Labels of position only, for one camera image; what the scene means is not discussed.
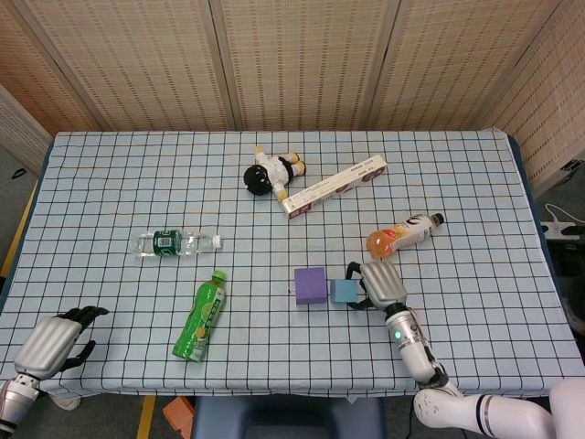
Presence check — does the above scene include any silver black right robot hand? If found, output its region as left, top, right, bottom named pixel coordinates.
left=346, top=260, right=408, bottom=316

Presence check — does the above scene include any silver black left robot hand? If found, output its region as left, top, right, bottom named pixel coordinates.
left=13, top=305, right=110, bottom=380

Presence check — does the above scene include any blue cube block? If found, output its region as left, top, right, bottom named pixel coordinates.
left=330, top=279, right=362, bottom=304

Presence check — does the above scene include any large purple foam cube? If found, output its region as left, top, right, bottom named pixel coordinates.
left=293, top=266, right=329, bottom=306

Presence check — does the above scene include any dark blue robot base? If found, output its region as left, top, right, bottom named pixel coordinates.
left=190, top=395, right=386, bottom=439

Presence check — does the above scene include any orange juice bottle white label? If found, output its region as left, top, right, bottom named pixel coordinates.
left=366, top=212, right=446, bottom=261

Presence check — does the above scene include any long white baking paper box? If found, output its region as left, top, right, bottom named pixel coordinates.
left=281, top=154, right=389, bottom=220

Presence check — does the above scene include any orange block on floor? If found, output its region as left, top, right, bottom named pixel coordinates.
left=163, top=396, right=196, bottom=434

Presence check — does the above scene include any black white plush doll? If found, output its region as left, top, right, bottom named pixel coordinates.
left=242, top=145, right=307, bottom=201

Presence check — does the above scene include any clear water bottle green label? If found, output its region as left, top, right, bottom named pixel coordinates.
left=128, top=229, right=224, bottom=260

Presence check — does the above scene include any green tea bottle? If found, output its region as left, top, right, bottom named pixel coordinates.
left=172, top=270, right=229, bottom=364

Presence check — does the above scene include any light blue checked tablecloth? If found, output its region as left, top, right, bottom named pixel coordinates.
left=0, top=129, right=585, bottom=399

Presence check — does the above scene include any white power strip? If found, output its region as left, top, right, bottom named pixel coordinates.
left=540, top=220, right=578, bottom=240

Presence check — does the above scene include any bamboo folding screen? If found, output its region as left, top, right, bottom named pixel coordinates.
left=0, top=0, right=585, bottom=196

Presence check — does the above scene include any white power cable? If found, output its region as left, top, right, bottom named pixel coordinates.
left=544, top=203, right=573, bottom=224

